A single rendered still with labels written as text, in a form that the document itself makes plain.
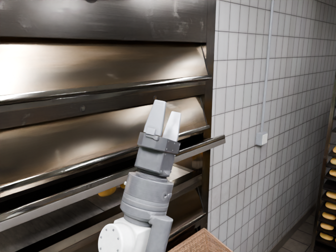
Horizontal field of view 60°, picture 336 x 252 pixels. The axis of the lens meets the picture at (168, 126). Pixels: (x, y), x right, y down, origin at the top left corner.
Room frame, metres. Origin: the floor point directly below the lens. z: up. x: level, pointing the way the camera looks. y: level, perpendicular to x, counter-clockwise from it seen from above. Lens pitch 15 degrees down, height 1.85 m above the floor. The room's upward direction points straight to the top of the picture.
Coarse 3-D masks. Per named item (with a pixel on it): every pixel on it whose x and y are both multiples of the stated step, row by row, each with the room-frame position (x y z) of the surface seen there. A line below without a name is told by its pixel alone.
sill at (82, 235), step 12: (180, 180) 1.43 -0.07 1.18; (192, 180) 1.46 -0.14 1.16; (96, 216) 1.08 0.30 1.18; (108, 216) 1.08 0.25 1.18; (120, 216) 1.11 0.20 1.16; (72, 228) 1.00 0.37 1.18; (84, 228) 1.00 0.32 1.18; (96, 228) 1.03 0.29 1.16; (48, 240) 0.92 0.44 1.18; (60, 240) 0.92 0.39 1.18; (72, 240) 0.95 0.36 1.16
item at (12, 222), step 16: (192, 144) 1.36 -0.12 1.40; (208, 144) 1.32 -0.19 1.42; (128, 160) 1.19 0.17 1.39; (176, 160) 1.15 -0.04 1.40; (80, 176) 1.03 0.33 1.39; (96, 176) 1.00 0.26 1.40; (32, 192) 0.90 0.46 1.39; (48, 192) 0.87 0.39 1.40; (80, 192) 0.83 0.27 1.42; (96, 192) 0.87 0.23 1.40; (0, 208) 0.78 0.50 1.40; (48, 208) 0.76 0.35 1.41; (0, 224) 0.67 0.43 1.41; (16, 224) 0.69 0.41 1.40
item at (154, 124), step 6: (156, 102) 0.50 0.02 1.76; (162, 102) 0.50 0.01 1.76; (156, 108) 0.50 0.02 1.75; (162, 108) 0.50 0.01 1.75; (150, 114) 0.50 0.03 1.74; (156, 114) 0.49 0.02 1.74; (162, 114) 0.49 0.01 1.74; (150, 120) 0.49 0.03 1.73; (156, 120) 0.49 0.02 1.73; (162, 120) 0.49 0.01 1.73; (144, 126) 0.49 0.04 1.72; (150, 126) 0.49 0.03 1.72; (156, 126) 0.49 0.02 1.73; (162, 126) 0.49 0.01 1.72; (150, 132) 0.48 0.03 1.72; (156, 132) 0.48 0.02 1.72
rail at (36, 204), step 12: (204, 144) 1.29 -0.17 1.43; (132, 168) 0.99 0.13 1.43; (96, 180) 0.88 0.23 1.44; (108, 180) 0.91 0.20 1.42; (60, 192) 0.80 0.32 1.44; (72, 192) 0.82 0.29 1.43; (24, 204) 0.73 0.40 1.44; (36, 204) 0.74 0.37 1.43; (0, 216) 0.67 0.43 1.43; (12, 216) 0.69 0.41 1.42
